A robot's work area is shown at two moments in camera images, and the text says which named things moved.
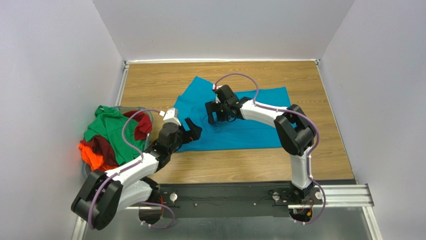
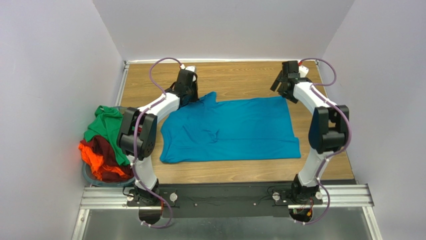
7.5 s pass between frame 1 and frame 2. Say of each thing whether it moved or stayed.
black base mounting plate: stayed
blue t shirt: moved
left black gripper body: moved
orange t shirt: stayed
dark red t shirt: stayed
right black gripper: moved
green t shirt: stayed
